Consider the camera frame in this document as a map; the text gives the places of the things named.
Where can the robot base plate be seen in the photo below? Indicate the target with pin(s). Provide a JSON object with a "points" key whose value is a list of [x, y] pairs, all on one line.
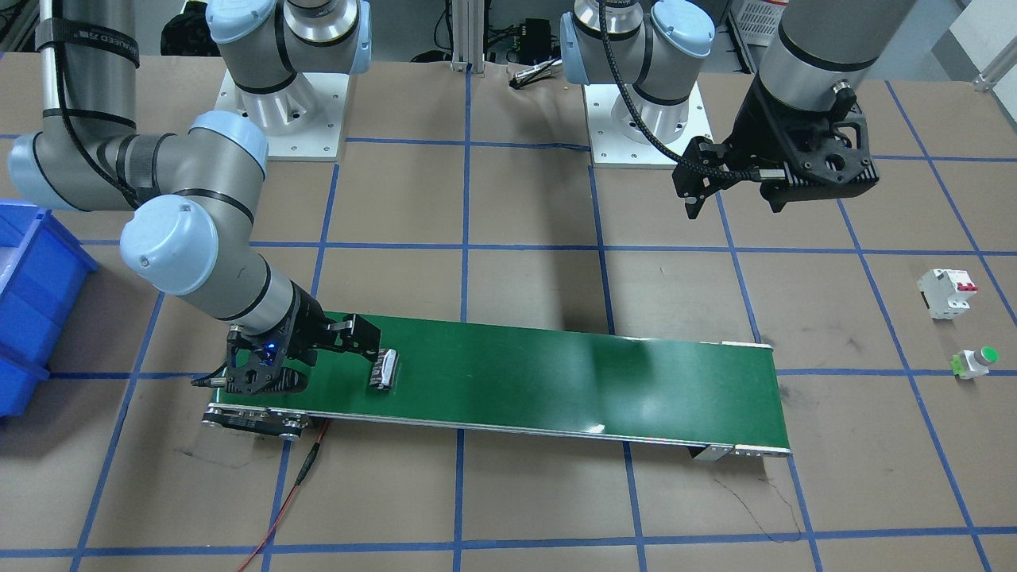
{"points": [[616, 141], [305, 121]]}

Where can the white circuit breaker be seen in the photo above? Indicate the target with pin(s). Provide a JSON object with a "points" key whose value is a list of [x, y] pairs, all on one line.
{"points": [[946, 292]]}

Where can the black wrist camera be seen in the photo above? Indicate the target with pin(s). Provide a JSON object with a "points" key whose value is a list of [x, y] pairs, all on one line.
{"points": [[254, 364], [827, 159]]}

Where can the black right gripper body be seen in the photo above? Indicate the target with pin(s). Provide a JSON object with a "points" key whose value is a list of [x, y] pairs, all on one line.
{"points": [[306, 331]]}

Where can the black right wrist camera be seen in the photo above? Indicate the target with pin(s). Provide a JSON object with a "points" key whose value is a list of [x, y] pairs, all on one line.
{"points": [[254, 364]]}

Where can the dark cylindrical capacitor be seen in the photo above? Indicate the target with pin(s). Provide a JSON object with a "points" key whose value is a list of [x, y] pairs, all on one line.
{"points": [[391, 358]]}

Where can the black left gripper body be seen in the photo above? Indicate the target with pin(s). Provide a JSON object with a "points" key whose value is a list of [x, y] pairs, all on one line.
{"points": [[753, 131]]}

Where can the black power adapter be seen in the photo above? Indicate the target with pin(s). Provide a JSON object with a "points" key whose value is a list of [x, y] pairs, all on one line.
{"points": [[534, 39]]}

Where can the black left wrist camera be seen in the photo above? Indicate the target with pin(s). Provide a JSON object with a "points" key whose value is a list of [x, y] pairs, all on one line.
{"points": [[827, 159]]}

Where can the aluminium frame post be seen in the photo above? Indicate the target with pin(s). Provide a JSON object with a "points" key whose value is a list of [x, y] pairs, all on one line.
{"points": [[468, 30]]}

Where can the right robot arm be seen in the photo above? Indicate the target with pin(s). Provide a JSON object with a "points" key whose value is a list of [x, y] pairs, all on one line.
{"points": [[193, 198]]}

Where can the green conveyor belt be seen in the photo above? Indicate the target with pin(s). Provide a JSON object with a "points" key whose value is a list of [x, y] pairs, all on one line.
{"points": [[720, 398]]}

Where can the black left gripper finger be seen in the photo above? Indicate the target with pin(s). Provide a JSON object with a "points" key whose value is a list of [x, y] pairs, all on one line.
{"points": [[779, 195], [693, 202]]}

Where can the blue plastic bin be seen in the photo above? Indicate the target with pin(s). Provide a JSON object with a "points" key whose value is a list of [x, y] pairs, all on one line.
{"points": [[43, 269]]}

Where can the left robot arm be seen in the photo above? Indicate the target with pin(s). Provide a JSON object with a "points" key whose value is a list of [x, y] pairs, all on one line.
{"points": [[658, 52]]}

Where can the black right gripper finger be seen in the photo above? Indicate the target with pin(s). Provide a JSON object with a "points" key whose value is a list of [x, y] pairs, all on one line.
{"points": [[376, 377]]}

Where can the green push button switch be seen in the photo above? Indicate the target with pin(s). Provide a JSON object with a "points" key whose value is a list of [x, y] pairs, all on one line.
{"points": [[971, 364]]}

